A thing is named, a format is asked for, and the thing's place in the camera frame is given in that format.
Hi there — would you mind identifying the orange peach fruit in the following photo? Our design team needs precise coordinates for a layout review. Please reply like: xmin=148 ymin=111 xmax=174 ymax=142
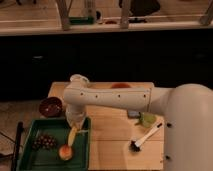
xmin=59 ymin=144 xmax=73 ymax=161

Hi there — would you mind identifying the dark red bowl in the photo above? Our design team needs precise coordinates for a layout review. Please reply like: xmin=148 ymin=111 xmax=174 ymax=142
xmin=39 ymin=97 xmax=62 ymax=117

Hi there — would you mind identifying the green plastic tray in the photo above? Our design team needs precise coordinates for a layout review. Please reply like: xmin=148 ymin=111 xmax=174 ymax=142
xmin=17 ymin=118 xmax=91 ymax=171

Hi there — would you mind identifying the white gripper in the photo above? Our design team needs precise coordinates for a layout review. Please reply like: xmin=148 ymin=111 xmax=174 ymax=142
xmin=65 ymin=107 xmax=86 ymax=130

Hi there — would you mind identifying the yellow banana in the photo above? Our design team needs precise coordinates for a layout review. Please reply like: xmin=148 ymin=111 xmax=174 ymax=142
xmin=68 ymin=126 xmax=77 ymax=147

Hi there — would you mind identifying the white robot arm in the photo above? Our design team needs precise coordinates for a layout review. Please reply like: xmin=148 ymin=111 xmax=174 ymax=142
xmin=63 ymin=74 xmax=213 ymax=171

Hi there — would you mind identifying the green pepper toy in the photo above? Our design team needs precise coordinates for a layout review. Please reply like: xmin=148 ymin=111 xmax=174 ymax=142
xmin=136 ymin=113 xmax=157 ymax=128

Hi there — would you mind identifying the dark grape bunch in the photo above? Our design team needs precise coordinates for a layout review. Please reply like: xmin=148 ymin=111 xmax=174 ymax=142
xmin=32 ymin=134 xmax=57 ymax=150

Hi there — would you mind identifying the small grey block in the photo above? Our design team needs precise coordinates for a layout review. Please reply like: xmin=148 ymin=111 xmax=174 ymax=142
xmin=127 ymin=110 xmax=140 ymax=118

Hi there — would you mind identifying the orange round object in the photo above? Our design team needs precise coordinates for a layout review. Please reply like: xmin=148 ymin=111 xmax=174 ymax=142
xmin=111 ymin=83 xmax=131 ymax=89

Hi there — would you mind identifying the black bar left of tray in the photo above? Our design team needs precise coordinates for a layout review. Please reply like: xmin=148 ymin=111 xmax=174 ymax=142
xmin=10 ymin=122 xmax=23 ymax=171

